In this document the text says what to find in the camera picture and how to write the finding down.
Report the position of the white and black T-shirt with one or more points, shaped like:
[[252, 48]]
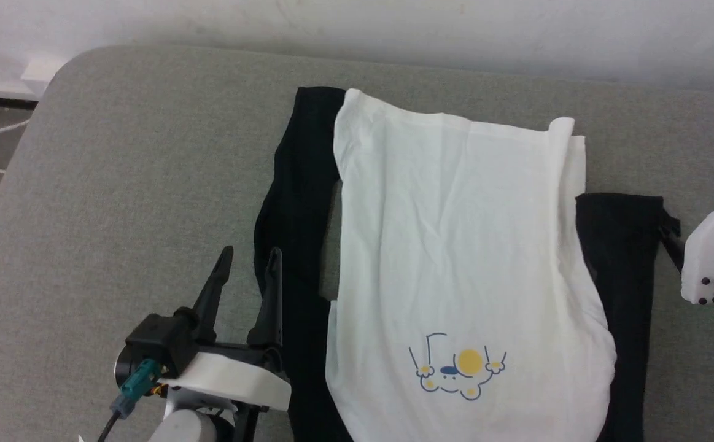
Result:
[[455, 245]]

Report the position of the white wall box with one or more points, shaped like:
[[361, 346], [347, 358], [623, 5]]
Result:
[[43, 67]]

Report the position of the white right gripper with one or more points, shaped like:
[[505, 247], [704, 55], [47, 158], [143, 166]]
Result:
[[710, 252]]

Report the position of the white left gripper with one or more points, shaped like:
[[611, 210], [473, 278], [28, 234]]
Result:
[[234, 377]]

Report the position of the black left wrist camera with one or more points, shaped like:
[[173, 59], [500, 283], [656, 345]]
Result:
[[157, 341]]

